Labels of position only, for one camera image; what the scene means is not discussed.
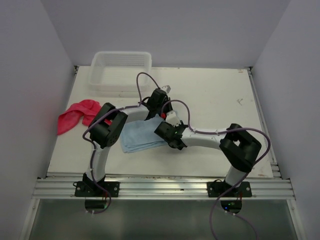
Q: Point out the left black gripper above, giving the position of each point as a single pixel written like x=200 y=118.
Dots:
x=167 y=101

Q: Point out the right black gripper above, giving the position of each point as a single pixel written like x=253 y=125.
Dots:
x=176 y=127

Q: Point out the light blue towel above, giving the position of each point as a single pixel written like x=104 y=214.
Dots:
x=140 y=135

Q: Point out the red towel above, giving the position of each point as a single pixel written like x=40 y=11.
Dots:
x=85 y=110

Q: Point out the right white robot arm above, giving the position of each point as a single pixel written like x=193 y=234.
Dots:
x=239 y=147

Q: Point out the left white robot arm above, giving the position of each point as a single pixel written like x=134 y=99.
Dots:
x=104 y=131

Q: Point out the white plastic mesh basket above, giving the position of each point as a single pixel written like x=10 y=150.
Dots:
x=116 y=71

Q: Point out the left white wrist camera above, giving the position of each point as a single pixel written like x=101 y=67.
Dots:
x=166 y=89

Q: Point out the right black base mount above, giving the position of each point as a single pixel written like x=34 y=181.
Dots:
x=217 y=187

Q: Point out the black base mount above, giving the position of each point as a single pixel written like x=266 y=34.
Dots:
x=87 y=188
x=217 y=187

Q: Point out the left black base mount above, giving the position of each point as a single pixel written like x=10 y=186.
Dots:
x=87 y=188

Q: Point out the aluminium side rail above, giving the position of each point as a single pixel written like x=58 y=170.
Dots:
x=272 y=158

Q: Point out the aluminium front rail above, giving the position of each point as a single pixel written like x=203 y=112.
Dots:
x=146 y=187

